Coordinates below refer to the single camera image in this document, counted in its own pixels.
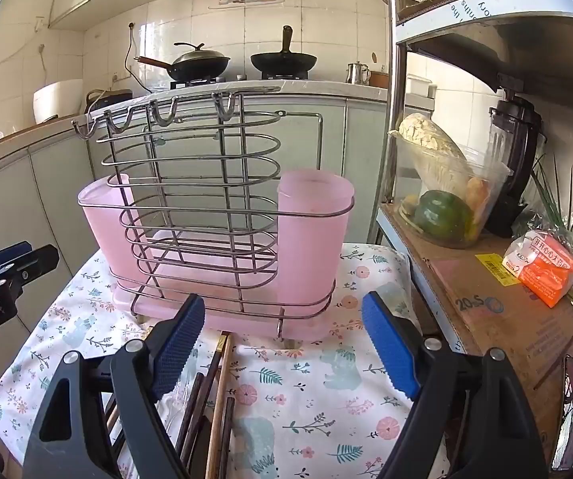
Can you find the carrot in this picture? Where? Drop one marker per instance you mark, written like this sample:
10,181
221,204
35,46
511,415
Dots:
478,192

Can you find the black blender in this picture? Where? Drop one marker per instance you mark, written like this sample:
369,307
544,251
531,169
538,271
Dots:
516,159

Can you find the brown pot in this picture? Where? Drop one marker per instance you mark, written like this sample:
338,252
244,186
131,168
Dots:
379,80

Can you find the orange packet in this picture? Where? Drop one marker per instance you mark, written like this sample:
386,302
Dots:
546,269

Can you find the black wok with lid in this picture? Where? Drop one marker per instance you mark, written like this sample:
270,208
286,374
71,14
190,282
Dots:
199,62

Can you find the pink plastic rack insert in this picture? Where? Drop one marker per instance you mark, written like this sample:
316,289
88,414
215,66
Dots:
316,239

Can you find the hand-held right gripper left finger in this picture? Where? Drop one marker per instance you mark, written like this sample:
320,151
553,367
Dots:
179,347

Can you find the dark small appliance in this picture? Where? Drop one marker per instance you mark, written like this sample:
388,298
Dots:
111,100

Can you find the cardboard sheet with white edge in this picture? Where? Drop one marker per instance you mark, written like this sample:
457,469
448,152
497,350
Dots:
471,12

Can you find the white rice cooker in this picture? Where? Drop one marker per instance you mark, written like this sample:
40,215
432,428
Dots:
59,100

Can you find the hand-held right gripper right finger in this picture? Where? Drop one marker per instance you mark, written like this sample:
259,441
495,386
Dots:
391,347

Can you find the clear plastic spoon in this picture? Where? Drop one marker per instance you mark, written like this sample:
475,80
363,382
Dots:
175,409

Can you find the tan wooden chopstick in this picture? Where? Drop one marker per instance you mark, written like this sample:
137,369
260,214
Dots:
219,404

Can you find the clear plastic container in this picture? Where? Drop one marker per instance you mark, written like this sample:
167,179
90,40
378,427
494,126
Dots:
486,174

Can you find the metal kettle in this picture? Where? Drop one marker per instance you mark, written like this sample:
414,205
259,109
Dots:
357,74

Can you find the napa cabbage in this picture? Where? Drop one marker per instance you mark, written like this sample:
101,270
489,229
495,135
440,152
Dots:
431,142

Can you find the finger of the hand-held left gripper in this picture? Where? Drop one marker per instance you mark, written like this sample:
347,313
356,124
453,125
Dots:
36,262
7,254

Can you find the green pepper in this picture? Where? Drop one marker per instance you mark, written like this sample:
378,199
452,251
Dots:
441,214

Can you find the gas stove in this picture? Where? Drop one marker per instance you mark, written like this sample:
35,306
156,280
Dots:
246,81

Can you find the white lidded container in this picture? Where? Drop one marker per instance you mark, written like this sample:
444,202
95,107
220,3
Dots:
420,86

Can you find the grey kitchen cabinet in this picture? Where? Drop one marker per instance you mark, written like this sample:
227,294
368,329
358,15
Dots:
26,184

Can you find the metal shelf rack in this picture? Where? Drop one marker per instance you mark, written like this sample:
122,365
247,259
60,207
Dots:
396,110

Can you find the floral printed cloth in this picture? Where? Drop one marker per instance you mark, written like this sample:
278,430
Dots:
306,399

